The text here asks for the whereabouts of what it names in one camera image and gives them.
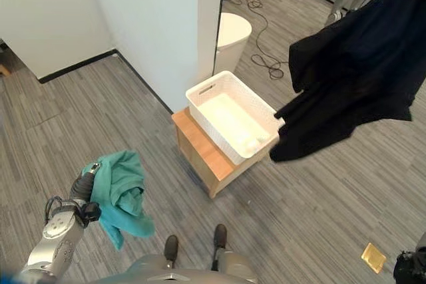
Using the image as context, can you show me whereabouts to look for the black cloth garment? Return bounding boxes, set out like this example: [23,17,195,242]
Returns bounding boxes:
[268,0,426,164]

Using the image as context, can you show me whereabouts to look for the robot dark foot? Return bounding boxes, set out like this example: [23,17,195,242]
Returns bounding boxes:
[212,223,228,249]
[164,234,180,263]

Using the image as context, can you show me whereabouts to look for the gold floor socket plate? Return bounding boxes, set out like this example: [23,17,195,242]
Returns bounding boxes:
[361,242,387,273]

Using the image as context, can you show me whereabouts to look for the low wooden stool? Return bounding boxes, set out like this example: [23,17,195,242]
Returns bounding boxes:
[171,107,268,200]

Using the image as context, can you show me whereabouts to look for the white round bin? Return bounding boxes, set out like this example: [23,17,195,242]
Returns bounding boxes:
[215,12,252,72]

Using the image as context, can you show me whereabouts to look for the robot right dark foot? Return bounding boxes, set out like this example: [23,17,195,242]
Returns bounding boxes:
[212,223,228,249]

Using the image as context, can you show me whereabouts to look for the white plastic laundry basket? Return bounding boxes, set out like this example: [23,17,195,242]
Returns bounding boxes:
[185,70,286,167]

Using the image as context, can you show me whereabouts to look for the robot silver body and legs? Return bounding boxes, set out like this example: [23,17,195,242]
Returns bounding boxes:
[89,247,259,284]

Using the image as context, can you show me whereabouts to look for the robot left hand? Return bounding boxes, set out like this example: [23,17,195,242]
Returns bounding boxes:
[69,162,101,204]

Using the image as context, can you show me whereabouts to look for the robot left dark foot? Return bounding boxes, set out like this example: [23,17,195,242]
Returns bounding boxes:
[164,234,180,263]

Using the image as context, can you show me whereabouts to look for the dark furniture edge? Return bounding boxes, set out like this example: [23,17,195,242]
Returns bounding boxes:
[0,39,11,77]

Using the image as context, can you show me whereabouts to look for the black floor cable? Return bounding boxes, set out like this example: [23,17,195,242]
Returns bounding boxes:
[228,0,291,80]

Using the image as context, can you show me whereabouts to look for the teal cloth garment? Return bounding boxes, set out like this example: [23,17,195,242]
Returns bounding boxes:
[81,150,156,251]

